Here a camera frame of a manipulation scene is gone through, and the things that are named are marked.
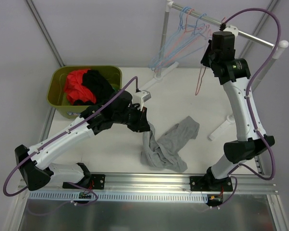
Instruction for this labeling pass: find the olive green plastic basket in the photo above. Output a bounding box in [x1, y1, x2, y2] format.
[47, 65, 122, 119]

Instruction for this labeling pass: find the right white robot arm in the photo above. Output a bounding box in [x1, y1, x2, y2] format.
[196, 31, 275, 191]

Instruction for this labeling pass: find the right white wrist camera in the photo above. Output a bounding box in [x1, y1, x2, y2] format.
[219, 23, 239, 38]

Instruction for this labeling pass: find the grey tank top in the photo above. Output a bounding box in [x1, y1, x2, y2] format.
[140, 116, 200, 173]

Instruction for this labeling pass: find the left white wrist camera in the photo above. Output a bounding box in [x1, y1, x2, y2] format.
[132, 90, 151, 110]

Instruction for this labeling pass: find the red tank top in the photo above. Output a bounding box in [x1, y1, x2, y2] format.
[63, 69, 96, 106]

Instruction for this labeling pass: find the green tank top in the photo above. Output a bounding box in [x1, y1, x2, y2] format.
[111, 83, 121, 92]

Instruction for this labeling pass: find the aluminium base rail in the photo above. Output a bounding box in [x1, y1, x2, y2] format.
[18, 171, 279, 194]

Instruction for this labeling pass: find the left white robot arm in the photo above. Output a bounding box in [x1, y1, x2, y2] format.
[15, 90, 151, 191]

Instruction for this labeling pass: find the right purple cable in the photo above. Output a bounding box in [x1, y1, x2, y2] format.
[206, 7, 283, 210]

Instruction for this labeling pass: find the white slotted cable duct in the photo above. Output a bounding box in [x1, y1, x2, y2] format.
[29, 191, 208, 204]

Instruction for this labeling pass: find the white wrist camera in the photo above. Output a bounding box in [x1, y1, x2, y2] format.
[132, 90, 151, 110]
[219, 23, 239, 38]

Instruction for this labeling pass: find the silver white clothes rack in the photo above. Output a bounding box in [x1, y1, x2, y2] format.
[136, 0, 289, 141]

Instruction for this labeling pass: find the purple cable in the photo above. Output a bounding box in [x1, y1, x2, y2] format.
[206, 7, 283, 210]
[2, 76, 139, 207]

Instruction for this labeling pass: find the black tank top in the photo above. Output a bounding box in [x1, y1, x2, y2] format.
[73, 70, 114, 106]

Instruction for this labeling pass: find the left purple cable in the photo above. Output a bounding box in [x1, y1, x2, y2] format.
[2, 76, 139, 207]

